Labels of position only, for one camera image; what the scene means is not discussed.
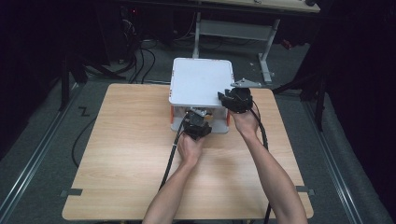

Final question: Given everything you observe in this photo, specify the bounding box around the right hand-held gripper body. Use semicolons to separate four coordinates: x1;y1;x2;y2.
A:
223;77;262;114

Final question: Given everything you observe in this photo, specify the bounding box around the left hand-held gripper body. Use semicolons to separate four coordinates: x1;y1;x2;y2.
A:
182;107;214;141

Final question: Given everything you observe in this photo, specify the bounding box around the white two-tier shoe rack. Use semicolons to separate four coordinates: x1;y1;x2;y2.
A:
168;57;236;134

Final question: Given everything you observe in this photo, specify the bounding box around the person's left hand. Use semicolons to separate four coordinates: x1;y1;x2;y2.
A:
177;132;205;168

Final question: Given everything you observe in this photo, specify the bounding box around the person's right hand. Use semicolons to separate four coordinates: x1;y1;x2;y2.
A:
229;107;262;140

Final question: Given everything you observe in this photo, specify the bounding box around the black metal stand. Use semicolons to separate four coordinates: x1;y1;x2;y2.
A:
271;70;329;133
58;50;89;112

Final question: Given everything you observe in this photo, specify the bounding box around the grey tape strip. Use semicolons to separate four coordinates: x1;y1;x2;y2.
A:
294;185;316;197
60;188;84;199

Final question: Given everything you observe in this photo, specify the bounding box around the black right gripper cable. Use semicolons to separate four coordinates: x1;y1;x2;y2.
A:
250;100;274;224

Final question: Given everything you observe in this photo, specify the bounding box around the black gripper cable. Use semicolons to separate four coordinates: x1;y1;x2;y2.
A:
158;112;191;191
250;100;274;224

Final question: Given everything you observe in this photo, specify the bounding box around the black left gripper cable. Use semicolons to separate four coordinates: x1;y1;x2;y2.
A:
158;112;191;191

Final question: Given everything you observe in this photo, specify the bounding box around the white metal desk frame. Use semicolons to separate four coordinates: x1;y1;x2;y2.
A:
191;12;281;85

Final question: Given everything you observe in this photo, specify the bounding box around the bundle of black floor cables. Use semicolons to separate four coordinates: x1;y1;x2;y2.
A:
116;6;157;85

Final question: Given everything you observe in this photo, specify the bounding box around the metal floor rail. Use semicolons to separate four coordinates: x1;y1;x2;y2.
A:
302;102;366;224
0;83;82;220

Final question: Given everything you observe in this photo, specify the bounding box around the black floor cable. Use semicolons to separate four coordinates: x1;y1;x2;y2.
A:
71;116;98;169

